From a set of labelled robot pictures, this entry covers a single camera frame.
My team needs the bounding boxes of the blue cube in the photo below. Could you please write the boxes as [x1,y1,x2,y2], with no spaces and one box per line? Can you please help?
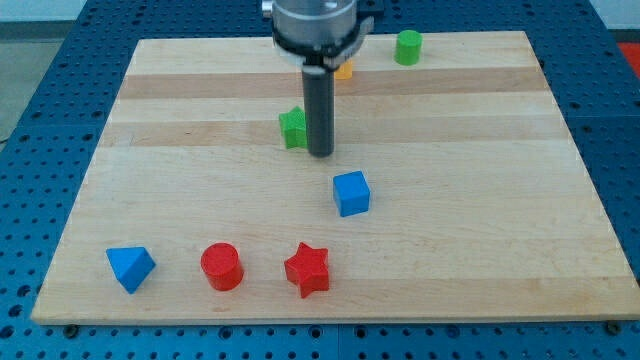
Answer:
[333,171,371,217]

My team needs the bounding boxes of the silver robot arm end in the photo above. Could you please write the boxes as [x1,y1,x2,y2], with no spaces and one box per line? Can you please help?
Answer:
[261,0,374,74]

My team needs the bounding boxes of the green star block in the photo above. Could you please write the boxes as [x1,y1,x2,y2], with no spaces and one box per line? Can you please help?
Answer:
[278,106,307,149]

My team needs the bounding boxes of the red star block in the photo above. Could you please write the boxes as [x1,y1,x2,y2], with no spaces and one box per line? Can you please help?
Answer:
[284,242,330,298]

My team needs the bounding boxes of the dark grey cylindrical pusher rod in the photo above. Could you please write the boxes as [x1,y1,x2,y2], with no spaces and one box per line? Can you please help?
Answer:
[302,66,335,158]

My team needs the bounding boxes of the yellow block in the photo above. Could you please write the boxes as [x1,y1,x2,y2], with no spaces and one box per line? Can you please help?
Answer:
[334,60,353,80]

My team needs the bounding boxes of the red cylinder block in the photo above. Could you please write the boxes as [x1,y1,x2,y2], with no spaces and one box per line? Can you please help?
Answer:
[200,242,244,291]

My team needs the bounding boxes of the wooden board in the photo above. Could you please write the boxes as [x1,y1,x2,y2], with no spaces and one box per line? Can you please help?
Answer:
[32,31,639,325]

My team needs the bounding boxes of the green cylinder block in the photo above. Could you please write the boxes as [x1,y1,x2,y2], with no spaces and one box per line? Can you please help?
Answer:
[394,29,423,66]

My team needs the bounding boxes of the blue triangular prism block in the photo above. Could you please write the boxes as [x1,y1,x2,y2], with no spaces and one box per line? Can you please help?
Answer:
[106,247,156,294]

